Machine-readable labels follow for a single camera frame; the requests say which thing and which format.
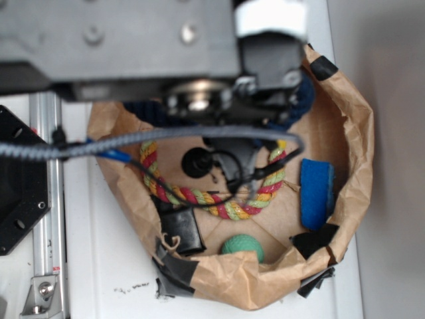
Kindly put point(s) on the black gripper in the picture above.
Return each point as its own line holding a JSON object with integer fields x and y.
{"x": 268, "y": 94}

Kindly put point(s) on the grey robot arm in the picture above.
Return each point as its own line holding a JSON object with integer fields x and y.
{"x": 229, "y": 65}

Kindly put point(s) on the blue sponge block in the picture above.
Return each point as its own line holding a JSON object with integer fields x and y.
{"x": 316, "y": 197}

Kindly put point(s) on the brown paper bag bin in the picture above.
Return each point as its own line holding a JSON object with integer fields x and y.
{"x": 338, "y": 129}

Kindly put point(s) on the green ball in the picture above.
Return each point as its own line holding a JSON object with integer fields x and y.
{"x": 243, "y": 242}

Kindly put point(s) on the black rectangular block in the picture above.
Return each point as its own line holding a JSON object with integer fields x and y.
{"x": 180, "y": 221}

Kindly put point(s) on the white tray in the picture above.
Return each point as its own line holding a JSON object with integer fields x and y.
{"x": 111, "y": 276}

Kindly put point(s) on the black hexagonal base plate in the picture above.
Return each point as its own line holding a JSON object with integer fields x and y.
{"x": 24, "y": 185}

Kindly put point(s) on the aluminium extrusion rail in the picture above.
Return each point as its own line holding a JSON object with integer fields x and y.
{"x": 49, "y": 239}

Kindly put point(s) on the metal corner bracket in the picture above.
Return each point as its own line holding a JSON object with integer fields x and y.
{"x": 44, "y": 299}

